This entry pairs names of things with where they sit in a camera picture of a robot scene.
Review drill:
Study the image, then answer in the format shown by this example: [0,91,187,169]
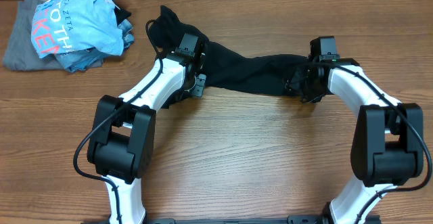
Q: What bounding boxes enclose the folded grey garment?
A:
[2,0,104,72]

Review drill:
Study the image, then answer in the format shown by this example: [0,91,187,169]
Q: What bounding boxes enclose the light blue printed t-shirt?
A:
[30,0,124,58]

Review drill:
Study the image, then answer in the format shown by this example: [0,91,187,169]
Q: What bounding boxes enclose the folded blue denim jeans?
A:
[55,19,135,72]

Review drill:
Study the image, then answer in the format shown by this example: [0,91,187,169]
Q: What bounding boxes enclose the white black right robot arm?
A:
[286,55,432,223]

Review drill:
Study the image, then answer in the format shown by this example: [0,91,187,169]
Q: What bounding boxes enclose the black garment in pile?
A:
[114,7,131,25]

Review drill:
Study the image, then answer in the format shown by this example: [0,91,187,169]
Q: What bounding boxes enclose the black t-shirt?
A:
[150,5,309,99]

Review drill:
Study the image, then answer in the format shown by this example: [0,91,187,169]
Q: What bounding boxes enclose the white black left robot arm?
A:
[83,41,208,223]

